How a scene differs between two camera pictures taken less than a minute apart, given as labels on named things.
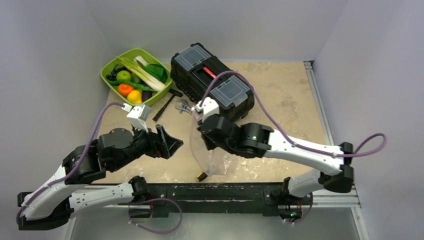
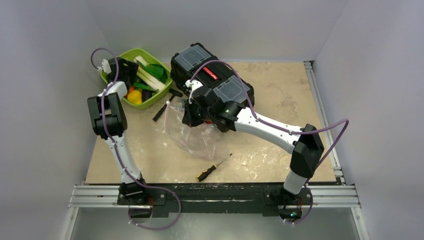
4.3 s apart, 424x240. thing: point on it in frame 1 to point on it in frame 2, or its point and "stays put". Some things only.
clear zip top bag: x=219 y=161 to x=205 y=140
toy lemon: x=134 y=97 stays put
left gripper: x=167 y=144 to x=132 y=68
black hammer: x=174 y=93 stays put
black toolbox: x=193 y=70 stays put
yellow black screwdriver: x=201 y=176 stays put
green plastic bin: x=150 y=59 stays put
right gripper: x=205 y=129 to x=191 y=115
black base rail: x=220 y=198 stays put
